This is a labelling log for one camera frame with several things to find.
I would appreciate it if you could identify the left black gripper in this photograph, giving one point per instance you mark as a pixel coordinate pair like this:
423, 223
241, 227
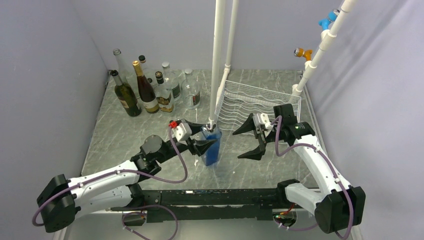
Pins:
196, 146

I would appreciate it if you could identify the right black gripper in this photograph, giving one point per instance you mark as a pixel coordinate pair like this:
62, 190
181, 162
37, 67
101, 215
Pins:
256, 153

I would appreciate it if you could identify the blue labelled water bottle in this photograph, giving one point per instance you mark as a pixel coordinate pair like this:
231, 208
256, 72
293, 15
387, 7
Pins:
211, 132

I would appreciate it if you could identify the clear bottle dark green label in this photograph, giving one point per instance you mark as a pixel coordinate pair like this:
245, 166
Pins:
190, 89

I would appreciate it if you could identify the dark bottle black cap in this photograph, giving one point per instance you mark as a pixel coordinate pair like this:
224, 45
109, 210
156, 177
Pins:
164, 94

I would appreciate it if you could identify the clear bottle silver cap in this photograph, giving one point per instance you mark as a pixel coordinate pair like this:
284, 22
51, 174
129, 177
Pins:
171, 80

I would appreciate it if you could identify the dark bottle gold foil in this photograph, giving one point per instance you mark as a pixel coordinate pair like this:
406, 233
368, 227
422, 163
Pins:
145, 90

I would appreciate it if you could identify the clear bottle white label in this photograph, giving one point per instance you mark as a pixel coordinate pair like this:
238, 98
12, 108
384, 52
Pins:
148, 71

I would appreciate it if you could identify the dark bottle grey foil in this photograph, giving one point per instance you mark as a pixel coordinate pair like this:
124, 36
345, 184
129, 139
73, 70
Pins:
126, 95

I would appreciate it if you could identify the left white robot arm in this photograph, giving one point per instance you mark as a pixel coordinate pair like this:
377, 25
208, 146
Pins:
65, 199

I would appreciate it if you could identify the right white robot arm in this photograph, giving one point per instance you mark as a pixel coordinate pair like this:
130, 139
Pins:
338, 206

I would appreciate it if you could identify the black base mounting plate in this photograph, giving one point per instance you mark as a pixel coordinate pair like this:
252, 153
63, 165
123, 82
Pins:
261, 204

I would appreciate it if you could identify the orange pipe nozzle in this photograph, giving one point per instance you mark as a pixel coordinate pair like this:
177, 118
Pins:
300, 52

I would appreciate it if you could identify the slanted white pipe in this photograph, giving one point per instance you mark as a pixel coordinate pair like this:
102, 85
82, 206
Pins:
327, 38

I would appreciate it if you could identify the thick white vertical pipe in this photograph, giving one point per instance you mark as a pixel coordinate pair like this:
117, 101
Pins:
220, 6

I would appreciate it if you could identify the blue pipe nozzle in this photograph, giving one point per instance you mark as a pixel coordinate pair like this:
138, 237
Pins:
331, 18

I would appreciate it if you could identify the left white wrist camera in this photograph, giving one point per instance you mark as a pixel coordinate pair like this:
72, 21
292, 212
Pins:
181, 130

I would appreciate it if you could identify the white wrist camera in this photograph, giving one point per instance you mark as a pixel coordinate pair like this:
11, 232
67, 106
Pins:
181, 130
262, 120

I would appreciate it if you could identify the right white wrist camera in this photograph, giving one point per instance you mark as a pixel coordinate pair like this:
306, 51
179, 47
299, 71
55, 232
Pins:
262, 120

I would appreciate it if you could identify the white wire wine rack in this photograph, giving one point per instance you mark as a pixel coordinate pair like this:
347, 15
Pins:
235, 101

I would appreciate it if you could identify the aluminium frame rail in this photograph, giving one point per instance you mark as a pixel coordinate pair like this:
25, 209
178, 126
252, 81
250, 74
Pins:
69, 211

